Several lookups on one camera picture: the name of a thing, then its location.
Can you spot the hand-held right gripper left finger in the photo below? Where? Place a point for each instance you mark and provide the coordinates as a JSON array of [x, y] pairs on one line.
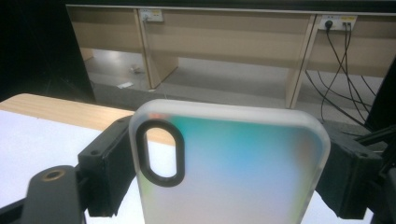
[[102, 168]]

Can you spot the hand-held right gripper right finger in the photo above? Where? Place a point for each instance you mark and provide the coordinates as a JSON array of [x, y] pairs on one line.
[[351, 174]]

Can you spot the iridescent phone case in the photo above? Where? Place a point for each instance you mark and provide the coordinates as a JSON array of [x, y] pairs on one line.
[[236, 174]]

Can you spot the black tripod stand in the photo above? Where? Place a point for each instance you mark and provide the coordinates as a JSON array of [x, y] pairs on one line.
[[379, 134]]

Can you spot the white foam board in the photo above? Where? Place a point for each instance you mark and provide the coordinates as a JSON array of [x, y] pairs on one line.
[[37, 149]]

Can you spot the light wooden table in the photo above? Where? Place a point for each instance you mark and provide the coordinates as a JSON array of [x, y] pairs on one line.
[[62, 110]]

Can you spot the white paper scrap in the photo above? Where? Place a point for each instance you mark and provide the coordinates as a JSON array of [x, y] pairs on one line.
[[125, 85]]

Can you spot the small crumpled scrap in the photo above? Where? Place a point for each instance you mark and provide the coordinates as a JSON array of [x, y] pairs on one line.
[[134, 69]]

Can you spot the light wooden desk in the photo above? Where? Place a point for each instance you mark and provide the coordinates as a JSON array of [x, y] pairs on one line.
[[218, 37]]

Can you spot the white wall socket with plugs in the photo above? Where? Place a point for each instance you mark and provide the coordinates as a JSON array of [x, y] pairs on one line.
[[337, 22]]

